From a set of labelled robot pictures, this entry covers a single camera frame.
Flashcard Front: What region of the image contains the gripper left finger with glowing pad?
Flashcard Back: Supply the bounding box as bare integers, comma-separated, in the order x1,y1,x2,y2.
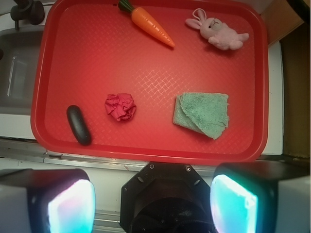
0,168,95,233

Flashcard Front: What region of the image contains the crumpled red paper ball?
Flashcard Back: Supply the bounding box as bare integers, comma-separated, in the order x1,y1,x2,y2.
104,93,137,121

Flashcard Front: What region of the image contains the grey toy faucet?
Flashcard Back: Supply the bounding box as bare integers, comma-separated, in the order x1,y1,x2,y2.
10,0,45,31

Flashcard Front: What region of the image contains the pink plush bunny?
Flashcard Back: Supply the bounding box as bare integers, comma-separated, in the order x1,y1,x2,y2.
185,8,249,50

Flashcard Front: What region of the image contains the brown cardboard panel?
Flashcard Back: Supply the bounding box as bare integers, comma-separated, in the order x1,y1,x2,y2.
261,0,311,159

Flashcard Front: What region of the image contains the dark grey oval object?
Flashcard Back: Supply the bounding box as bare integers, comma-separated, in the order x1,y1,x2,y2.
66,105,92,146

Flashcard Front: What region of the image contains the grey toy sink basin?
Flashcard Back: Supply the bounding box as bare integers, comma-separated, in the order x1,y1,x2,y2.
0,26,44,115

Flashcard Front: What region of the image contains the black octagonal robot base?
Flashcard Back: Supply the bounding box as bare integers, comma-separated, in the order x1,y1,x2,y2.
120,162,216,233

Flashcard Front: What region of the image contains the red plastic tray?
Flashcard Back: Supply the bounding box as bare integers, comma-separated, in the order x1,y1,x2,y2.
31,0,269,165

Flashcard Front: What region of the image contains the green folded cloth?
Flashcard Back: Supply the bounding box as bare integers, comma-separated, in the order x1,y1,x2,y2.
173,92,229,140

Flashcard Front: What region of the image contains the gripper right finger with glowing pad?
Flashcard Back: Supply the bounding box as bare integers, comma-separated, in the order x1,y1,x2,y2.
210,162,311,233

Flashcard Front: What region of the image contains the orange plastic carrot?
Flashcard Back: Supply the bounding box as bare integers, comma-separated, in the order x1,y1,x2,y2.
118,0,175,48

